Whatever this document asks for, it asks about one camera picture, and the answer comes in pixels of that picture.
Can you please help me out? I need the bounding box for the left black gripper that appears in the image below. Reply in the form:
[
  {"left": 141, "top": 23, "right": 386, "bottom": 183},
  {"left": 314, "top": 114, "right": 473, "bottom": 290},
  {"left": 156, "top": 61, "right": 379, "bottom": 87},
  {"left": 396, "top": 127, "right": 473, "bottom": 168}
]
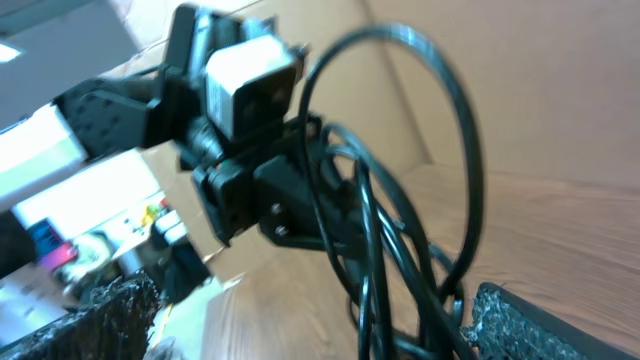
[{"left": 177, "top": 115, "right": 365, "bottom": 250}]

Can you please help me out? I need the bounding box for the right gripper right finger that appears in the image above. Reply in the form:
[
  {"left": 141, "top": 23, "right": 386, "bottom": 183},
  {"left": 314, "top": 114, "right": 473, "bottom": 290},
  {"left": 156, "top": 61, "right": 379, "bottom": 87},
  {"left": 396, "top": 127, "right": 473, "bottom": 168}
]
[{"left": 464, "top": 282, "right": 637, "bottom": 360}]

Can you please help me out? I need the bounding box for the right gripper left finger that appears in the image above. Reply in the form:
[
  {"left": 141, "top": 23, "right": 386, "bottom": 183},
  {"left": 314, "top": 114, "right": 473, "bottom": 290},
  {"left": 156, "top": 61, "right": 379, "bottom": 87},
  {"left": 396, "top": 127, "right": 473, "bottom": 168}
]
[{"left": 1, "top": 273, "right": 160, "bottom": 360}]

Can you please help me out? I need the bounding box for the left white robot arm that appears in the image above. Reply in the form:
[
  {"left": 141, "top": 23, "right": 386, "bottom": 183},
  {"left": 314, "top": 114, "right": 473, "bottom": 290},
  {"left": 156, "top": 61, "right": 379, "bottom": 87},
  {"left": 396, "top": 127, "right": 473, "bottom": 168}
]
[{"left": 53, "top": 4, "right": 365, "bottom": 258}]

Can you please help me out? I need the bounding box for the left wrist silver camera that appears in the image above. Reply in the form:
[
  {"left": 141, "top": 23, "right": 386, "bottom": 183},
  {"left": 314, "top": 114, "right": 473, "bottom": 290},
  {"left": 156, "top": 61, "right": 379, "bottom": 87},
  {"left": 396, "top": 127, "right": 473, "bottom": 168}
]
[{"left": 205, "top": 35, "right": 301, "bottom": 142}]

